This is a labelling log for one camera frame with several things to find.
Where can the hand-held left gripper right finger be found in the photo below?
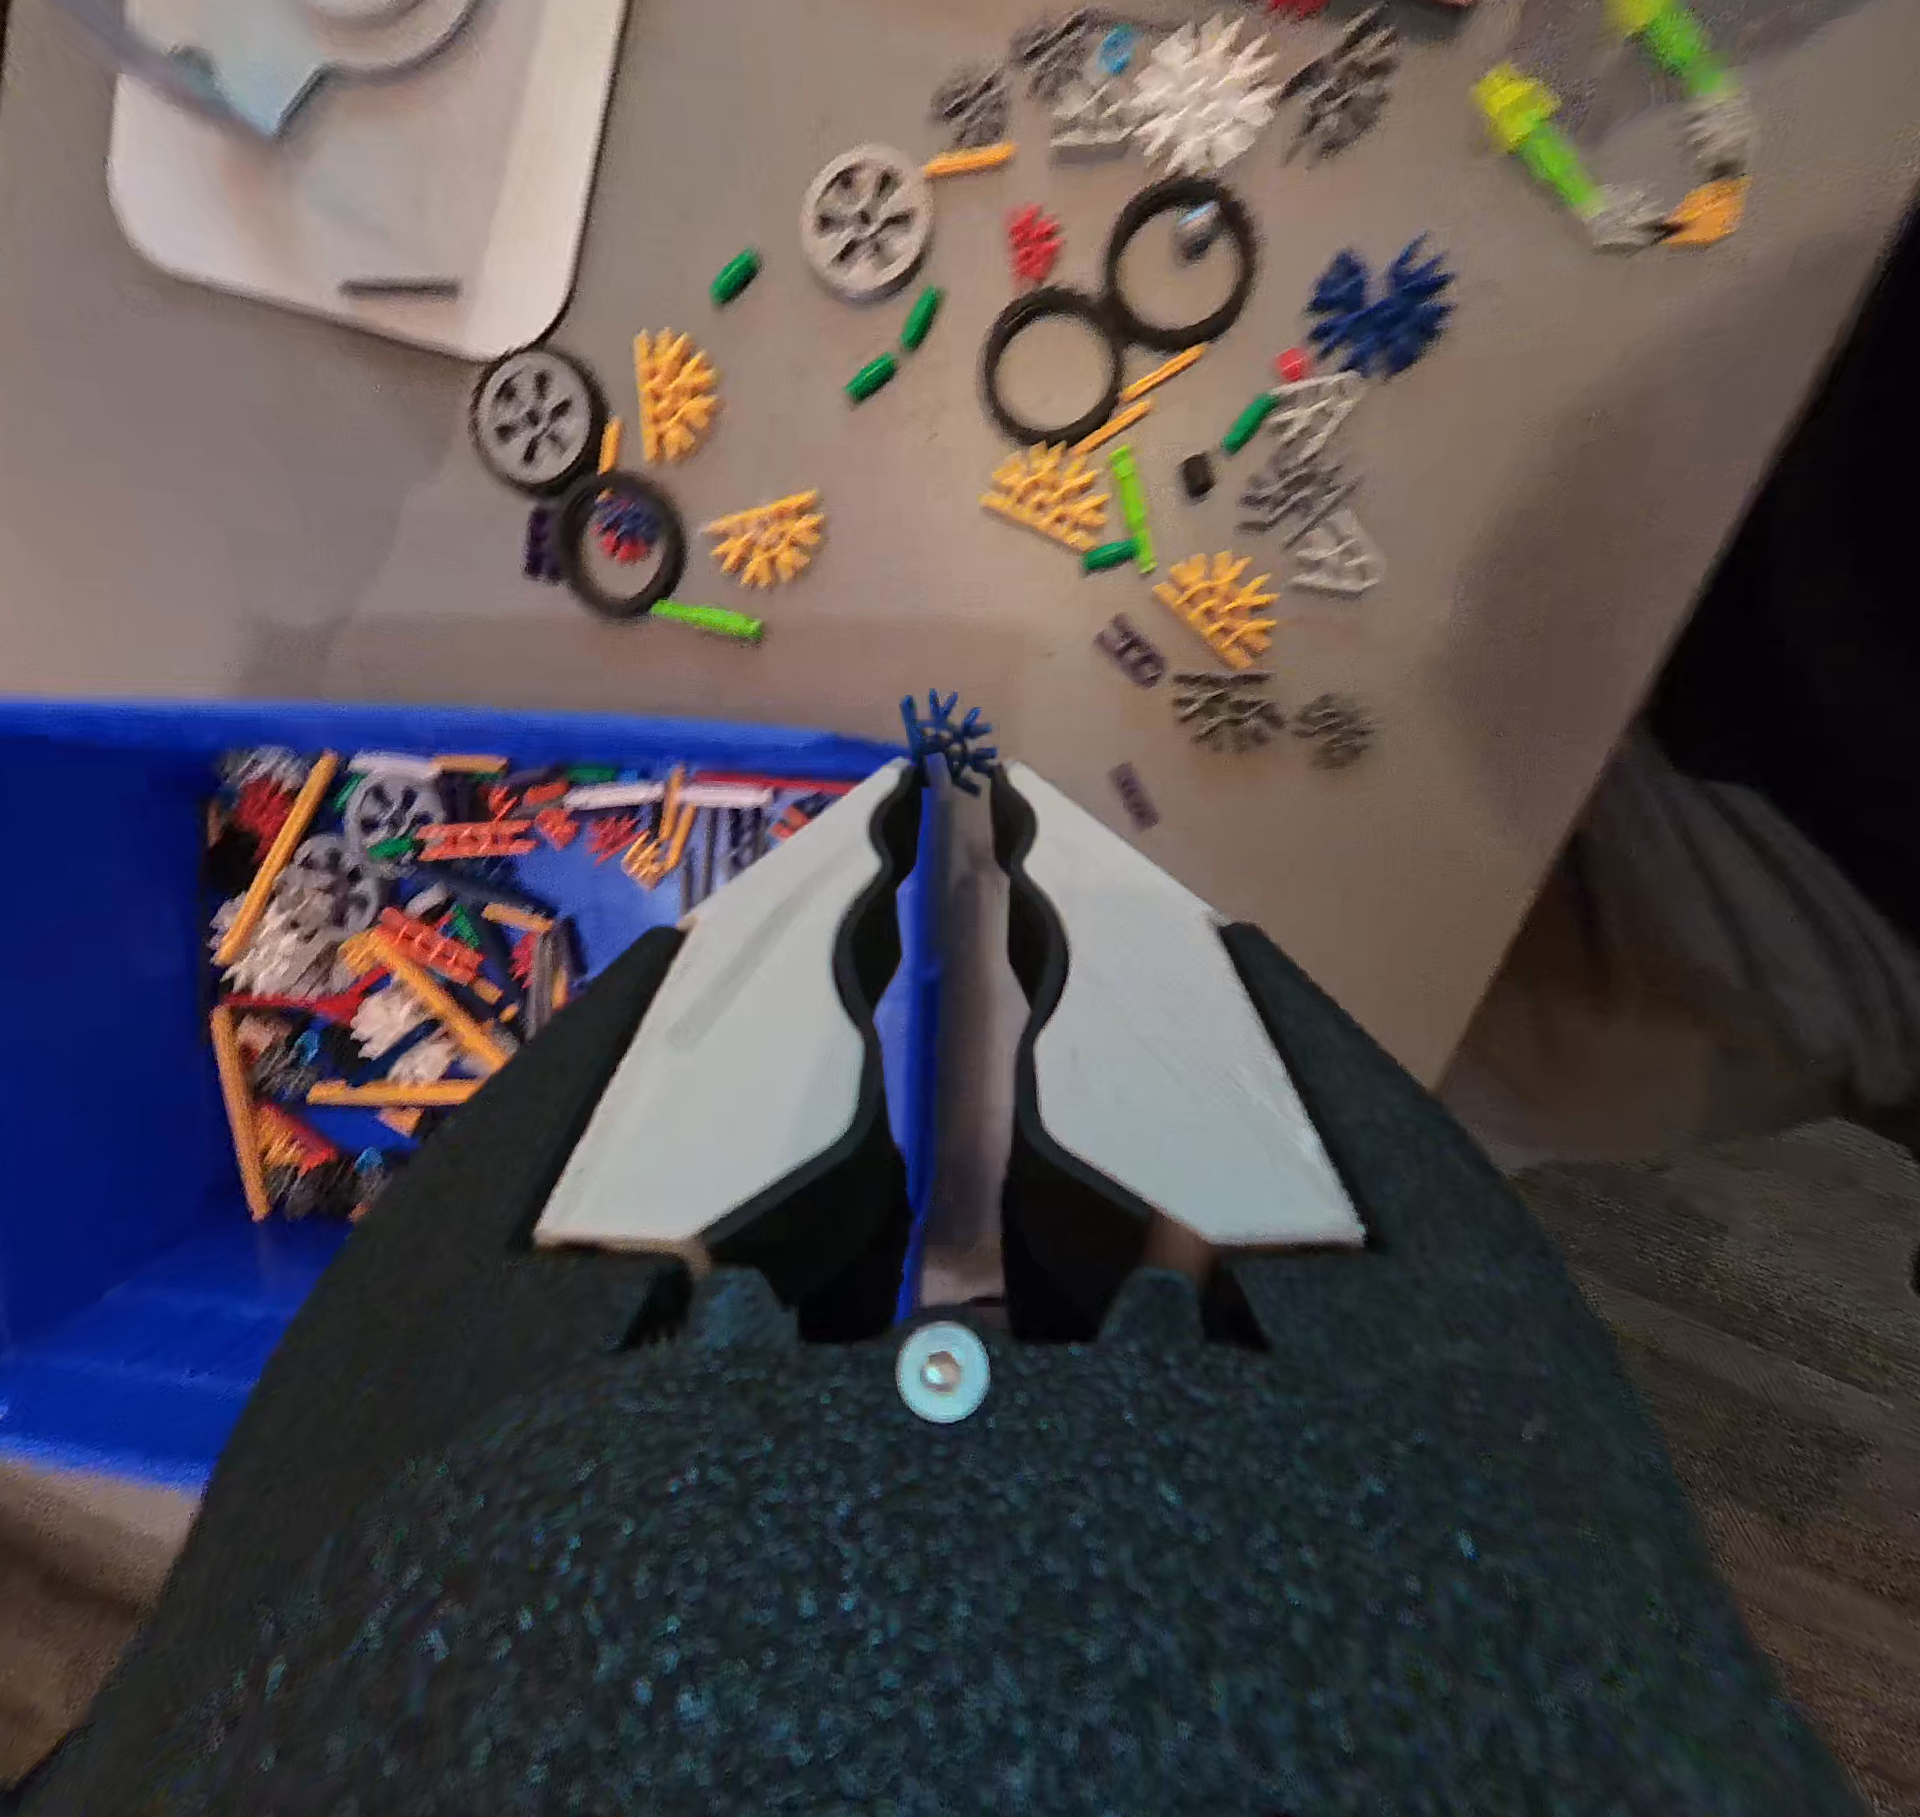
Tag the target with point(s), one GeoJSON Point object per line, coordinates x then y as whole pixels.
{"type": "Point", "coordinates": [1185, 1083]}

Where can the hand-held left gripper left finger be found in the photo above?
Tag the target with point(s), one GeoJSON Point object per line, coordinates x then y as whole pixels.
{"type": "Point", "coordinates": [721, 1083]}

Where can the pile of toy pieces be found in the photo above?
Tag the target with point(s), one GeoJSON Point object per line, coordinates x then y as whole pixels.
{"type": "Point", "coordinates": [421, 933]}

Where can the blue plastic bin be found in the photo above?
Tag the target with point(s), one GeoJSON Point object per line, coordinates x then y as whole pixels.
{"type": "Point", "coordinates": [91, 1097]}

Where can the purple flat piece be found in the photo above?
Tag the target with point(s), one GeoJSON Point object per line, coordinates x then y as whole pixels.
{"type": "Point", "coordinates": [1134, 795]}

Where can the dark grey connector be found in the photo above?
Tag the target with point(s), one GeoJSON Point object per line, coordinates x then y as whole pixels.
{"type": "Point", "coordinates": [1299, 494]}
{"type": "Point", "coordinates": [1227, 708]}

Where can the small dark snowflake connector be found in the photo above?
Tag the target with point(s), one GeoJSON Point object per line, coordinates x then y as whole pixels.
{"type": "Point", "coordinates": [1054, 55]}
{"type": "Point", "coordinates": [970, 107]}
{"type": "Point", "coordinates": [1335, 733]}

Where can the purple clip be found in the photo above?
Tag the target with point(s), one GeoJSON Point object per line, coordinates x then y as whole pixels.
{"type": "Point", "coordinates": [1128, 650]}
{"type": "Point", "coordinates": [543, 543]}

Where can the lime green rod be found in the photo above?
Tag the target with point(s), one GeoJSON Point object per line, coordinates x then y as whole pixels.
{"type": "Point", "coordinates": [705, 621]}
{"type": "Point", "coordinates": [1128, 504]}

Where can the yellow half connector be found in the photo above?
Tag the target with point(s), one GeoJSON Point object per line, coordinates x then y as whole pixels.
{"type": "Point", "coordinates": [765, 538]}
{"type": "Point", "coordinates": [1215, 607]}
{"type": "Point", "coordinates": [1046, 494]}
{"type": "Point", "coordinates": [675, 394]}

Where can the black tyre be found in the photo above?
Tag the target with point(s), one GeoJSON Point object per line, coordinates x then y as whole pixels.
{"type": "Point", "coordinates": [998, 377]}
{"type": "Point", "coordinates": [668, 579]}
{"type": "Point", "coordinates": [1123, 272]}

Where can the short green rod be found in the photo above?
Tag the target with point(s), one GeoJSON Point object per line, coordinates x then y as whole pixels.
{"type": "Point", "coordinates": [872, 377]}
{"type": "Point", "coordinates": [1251, 425]}
{"type": "Point", "coordinates": [922, 317]}
{"type": "Point", "coordinates": [737, 276]}
{"type": "Point", "coordinates": [1106, 554]}

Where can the light grey fan connector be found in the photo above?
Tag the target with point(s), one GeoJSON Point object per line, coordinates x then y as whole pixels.
{"type": "Point", "coordinates": [1338, 565]}
{"type": "Point", "coordinates": [1335, 401]}
{"type": "Point", "coordinates": [1088, 135]}

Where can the blue snowflake connector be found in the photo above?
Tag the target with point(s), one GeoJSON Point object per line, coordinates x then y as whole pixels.
{"type": "Point", "coordinates": [631, 514]}

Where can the black clip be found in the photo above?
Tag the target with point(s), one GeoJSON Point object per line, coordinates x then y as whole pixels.
{"type": "Point", "coordinates": [1196, 477]}

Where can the short yellow rod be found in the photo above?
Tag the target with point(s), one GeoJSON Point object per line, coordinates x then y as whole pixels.
{"type": "Point", "coordinates": [1162, 375]}
{"type": "Point", "coordinates": [1112, 426]}
{"type": "Point", "coordinates": [969, 160]}
{"type": "Point", "coordinates": [610, 444]}

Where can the grey wheel with tyre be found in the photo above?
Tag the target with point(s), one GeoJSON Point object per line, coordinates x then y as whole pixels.
{"type": "Point", "coordinates": [536, 411]}

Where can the red half connector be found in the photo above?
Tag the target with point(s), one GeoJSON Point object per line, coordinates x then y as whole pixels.
{"type": "Point", "coordinates": [1033, 244]}

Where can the small grey rod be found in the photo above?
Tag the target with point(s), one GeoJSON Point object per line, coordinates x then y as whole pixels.
{"type": "Point", "coordinates": [398, 291]}

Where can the grey spacer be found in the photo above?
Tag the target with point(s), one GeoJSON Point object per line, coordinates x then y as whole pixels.
{"type": "Point", "coordinates": [1196, 222]}

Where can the grey wheel hub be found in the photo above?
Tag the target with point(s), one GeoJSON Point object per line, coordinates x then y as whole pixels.
{"type": "Point", "coordinates": [866, 222]}

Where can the white snowflake connector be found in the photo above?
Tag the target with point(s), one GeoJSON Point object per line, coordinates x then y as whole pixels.
{"type": "Point", "coordinates": [1204, 94]}

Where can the large black connector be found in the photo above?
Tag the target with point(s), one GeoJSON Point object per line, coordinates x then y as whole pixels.
{"type": "Point", "coordinates": [1340, 84]}

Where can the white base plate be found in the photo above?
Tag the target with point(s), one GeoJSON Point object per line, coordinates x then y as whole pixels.
{"type": "Point", "coordinates": [374, 226]}

